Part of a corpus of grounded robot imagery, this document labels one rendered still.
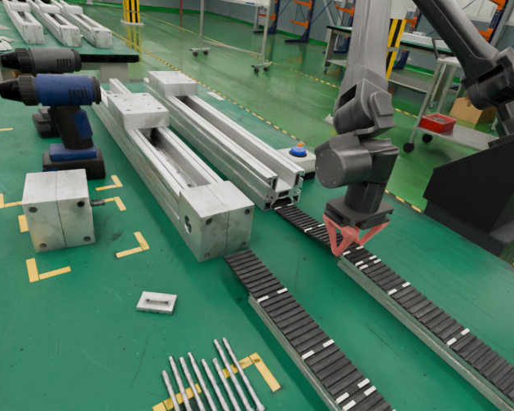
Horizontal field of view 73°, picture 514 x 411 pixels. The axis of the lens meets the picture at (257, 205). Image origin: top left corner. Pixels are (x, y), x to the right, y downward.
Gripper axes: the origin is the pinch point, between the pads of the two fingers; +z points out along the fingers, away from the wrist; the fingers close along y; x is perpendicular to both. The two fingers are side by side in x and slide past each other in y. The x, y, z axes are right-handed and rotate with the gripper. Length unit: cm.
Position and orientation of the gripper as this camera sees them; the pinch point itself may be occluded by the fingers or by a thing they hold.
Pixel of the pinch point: (347, 246)
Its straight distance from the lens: 64.8
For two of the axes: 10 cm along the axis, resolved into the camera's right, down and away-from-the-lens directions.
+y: -8.3, 2.0, -5.1
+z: -1.2, 8.4, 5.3
